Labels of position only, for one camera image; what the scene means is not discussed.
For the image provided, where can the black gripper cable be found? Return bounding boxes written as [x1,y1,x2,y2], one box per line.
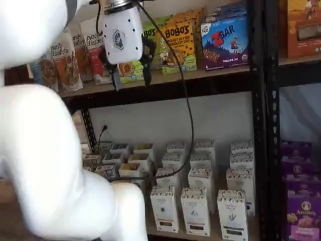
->
[110,1,195,180]

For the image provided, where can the small white box yellow label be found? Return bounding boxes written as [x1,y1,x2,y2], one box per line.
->
[132,143,154,157]
[117,162,143,182]
[127,153,151,169]

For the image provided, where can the white box pink strip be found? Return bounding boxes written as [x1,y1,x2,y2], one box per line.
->
[194,139,216,154]
[180,187,212,237]
[189,151,214,170]
[187,166,214,214]

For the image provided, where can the Purely Elizabeth granola bag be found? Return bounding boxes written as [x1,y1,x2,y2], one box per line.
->
[69,22,95,83]
[51,31,84,93]
[40,49,60,92]
[85,19,113,85]

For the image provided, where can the beige cardboard piece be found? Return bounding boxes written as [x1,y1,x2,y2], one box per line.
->
[72,111,85,145]

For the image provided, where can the white box orange strip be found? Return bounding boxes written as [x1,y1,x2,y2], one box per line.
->
[166,141,188,155]
[149,185,180,233]
[161,152,187,171]
[155,167,182,193]

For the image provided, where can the small white box brown label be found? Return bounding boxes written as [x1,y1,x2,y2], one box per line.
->
[82,153,103,168]

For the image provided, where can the black metal shelf rack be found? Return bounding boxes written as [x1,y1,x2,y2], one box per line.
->
[265,0,321,241]
[57,0,266,241]

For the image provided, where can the orange snack box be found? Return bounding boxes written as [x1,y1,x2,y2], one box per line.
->
[279,0,321,60]

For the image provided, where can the blue snack package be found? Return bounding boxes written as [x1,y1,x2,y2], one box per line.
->
[31,62,45,85]

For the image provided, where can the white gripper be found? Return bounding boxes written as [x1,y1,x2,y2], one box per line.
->
[99,6,157,91]

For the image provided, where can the purple Annie's box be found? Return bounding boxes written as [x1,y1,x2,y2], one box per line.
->
[285,174,321,199]
[280,140,313,161]
[286,194,321,241]
[281,157,315,178]

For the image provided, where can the small white box blue label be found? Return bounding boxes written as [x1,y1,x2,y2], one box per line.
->
[109,142,130,156]
[102,152,125,166]
[94,164,118,180]

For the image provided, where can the yellow Bobo's box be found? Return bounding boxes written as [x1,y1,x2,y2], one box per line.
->
[173,7,208,70]
[158,21,198,75]

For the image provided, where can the white box green strip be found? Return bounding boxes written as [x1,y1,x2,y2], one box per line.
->
[217,188,249,241]
[230,140,254,155]
[229,151,255,171]
[225,167,254,217]

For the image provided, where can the green Bobo's box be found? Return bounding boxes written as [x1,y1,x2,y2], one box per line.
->
[142,15,174,71]
[117,60,146,85]

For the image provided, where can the black power cord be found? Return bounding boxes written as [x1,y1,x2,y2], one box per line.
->
[98,125,108,151]

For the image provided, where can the blue ZBar box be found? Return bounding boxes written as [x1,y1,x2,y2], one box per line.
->
[200,14,249,71]
[205,2,248,20]

